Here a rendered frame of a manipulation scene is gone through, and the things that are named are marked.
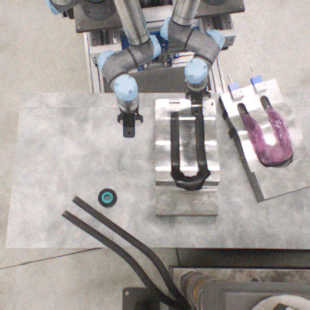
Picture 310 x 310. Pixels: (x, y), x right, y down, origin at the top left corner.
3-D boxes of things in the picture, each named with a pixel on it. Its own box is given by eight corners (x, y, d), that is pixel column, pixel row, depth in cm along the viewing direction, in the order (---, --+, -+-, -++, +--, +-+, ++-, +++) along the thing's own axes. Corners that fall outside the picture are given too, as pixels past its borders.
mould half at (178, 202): (155, 106, 180) (155, 95, 167) (212, 106, 180) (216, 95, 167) (155, 216, 167) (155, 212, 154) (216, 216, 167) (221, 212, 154)
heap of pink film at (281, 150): (236, 115, 172) (240, 108, 165) (275, 104, 173) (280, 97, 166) (257, 170, 166) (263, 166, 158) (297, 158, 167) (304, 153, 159)
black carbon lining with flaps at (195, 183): (169, 113, 172) (169, 105, 162) (205, 113, 171) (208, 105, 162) (169, 192, 162) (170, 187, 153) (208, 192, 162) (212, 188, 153)
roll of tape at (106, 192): (112, 186, 170) (111, 185, 167) (120, 203, 168) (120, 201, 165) (95, 194, 169) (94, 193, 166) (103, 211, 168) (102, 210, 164)
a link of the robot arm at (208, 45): (198, 20, 134) (183, 48, 134) (228, 34, 133) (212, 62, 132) (198, 30, 142) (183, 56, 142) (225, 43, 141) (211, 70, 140)
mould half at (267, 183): (218, 99, 181) (222, 89, 170) (271, 84, 182) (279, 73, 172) (257, 203, 168) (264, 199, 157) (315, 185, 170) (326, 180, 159)
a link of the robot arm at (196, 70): (212, 60, 131) (200, 83, 130) (212, 71, 141) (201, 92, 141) (191, 50, 132) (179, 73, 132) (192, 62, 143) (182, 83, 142)
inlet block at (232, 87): (221, 77, 180) (223, 72, 175) (232, 75, 181) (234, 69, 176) (231, 103, 177) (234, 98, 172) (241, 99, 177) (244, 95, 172)
